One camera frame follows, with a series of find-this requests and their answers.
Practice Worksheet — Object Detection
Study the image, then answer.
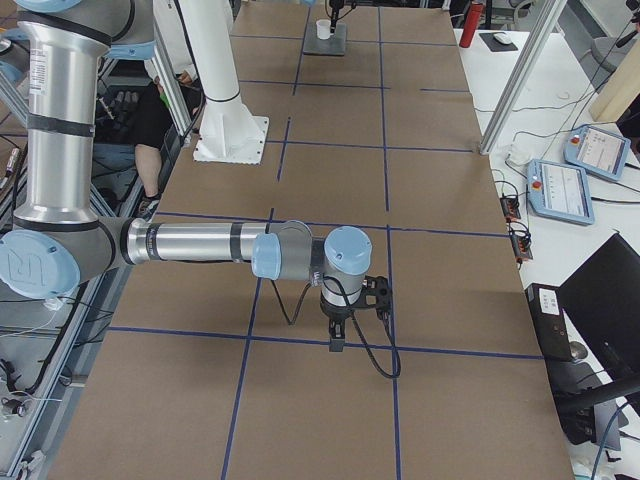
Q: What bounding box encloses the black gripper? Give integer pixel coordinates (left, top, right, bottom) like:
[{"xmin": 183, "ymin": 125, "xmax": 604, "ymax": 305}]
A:
[
  {"xmin": 328, "ymin": 0, "xmax": 345, "ymax": 35},
  {"xmin": 321, "ymin": 301, "xmax": 353, "ymax": 352}
]

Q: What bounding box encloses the white plastic cup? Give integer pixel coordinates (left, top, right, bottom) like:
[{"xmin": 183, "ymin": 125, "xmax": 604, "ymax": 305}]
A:
[{"xmin": 316, "ymin": 19, "xmax": 331, "ymax": 40}]

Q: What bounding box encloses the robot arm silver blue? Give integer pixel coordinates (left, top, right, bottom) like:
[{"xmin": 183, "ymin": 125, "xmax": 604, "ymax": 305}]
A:
[{"xmin": 1, "ymin": 1, "xmax": 382, "ymax": 351}]

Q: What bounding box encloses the silver closed laptop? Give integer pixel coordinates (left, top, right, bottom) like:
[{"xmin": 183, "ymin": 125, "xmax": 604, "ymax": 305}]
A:
[{"xmin": 303, "ymin": 22, "xmax": 347, "ymax": 56}]

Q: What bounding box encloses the red cylinder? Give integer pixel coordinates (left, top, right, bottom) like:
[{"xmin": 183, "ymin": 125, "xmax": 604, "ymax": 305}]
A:
[{"xmin": 459, "ymin": 1, "xmax": 484, "ymax": 48}]

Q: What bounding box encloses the black mouse pad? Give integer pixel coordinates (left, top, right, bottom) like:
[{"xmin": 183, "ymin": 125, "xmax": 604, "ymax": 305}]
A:
[{"xmin": 479, "ymin": 31, "xmax": 518, "ymax": 52}]

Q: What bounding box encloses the white computer mouse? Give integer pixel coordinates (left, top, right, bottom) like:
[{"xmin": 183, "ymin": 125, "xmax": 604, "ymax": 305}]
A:
[{"xmin": 493, "ymin": 32, "xmax": 512, "ymax": 45}]

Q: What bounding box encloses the near orange black adapter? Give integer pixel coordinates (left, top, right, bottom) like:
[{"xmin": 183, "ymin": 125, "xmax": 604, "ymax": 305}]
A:
[{"xmin": 508, "ymin": 222, "xmax": 533, "ymax": 265}]

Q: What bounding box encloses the orange black adapter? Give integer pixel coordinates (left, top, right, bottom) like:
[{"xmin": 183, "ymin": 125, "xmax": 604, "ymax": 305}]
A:
[
  {"xmin": 508, "ymin": 222, "xmax": 533, "ymax": 265},
  {"xmin": 498, "ymin": 180, "xmax": 521, "ymax": 223}
]

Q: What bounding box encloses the far orange black adapter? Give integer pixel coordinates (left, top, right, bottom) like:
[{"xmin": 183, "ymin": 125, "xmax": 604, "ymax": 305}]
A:
[{"xmin": 498, "ymin": 180, "xmax": 521, "ymax": 223}]

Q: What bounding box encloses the black computer box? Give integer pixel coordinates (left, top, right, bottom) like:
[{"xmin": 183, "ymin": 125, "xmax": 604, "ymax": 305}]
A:
[{"xmin": 525, "ymin": 283, "xmax": 604, "ymax": 445}]

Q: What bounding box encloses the near blue teach pendant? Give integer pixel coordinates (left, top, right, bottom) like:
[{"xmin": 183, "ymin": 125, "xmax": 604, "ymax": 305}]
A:
[{"xmin": 527, "ymin": 159, "xmax": 595, "ymax": 225}]

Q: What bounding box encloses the blue teach pendant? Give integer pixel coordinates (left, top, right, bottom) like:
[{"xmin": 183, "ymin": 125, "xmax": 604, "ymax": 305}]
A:
[
  {"xmin": 564, "ymin": 125, "xmax": 631, "ymax": 182},
  {"xmin": 527, "ymin": 159, "xmax": 595, "ymax": 225}
]

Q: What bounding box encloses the black monitor with stand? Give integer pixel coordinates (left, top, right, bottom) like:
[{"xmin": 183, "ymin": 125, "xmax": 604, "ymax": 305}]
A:
[{"xmin": 554, "ymin": 233, "xmax": 639, "ymax": 445}]

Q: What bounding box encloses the far blue teach pendant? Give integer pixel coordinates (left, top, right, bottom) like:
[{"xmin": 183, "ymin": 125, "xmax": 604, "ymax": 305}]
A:
[{"xmin": 564, "ymin": 125, "xmax": 631, "ymax": 182}]

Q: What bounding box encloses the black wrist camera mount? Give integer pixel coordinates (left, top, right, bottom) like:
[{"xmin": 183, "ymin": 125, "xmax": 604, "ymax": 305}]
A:
[{"xmin": 355, "ymin": 275, "xmax": 393, "ymax": 325}]

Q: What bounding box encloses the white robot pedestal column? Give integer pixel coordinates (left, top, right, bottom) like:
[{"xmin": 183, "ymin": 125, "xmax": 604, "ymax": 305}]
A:
[{"xmin": 177, "ymin": 0, "xmax": 269, "ymax": 165}]

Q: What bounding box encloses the aluminium frame post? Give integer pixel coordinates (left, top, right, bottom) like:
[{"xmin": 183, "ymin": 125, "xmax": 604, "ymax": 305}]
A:
[{"xmin": 479, "ymin": 0, "xmax": 567, "ymax": 155}]

